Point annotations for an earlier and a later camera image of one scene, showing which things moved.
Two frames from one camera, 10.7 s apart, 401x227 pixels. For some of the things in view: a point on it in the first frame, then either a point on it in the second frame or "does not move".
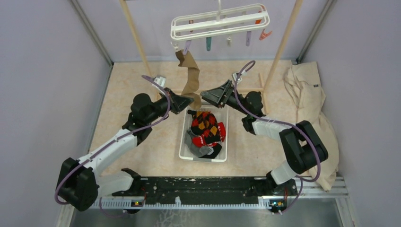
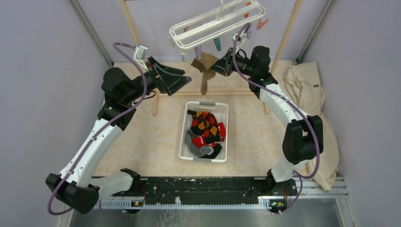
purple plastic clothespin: [188, 42] to [198, 51]
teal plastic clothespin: [208, 43] to [217, 42]
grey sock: [197, 152] does not move
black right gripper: [226, 89] to [222, 65]
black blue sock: [216, 149] does not move
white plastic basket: [221, 115] does not move
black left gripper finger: [179, 102] to [156, 67]
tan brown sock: [190, 89] to [204, 65]
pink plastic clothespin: [263, 35] to [260, 24]
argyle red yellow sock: [204, 124] does not move
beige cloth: [303, 81] does not move
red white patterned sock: [200, 141] does not move
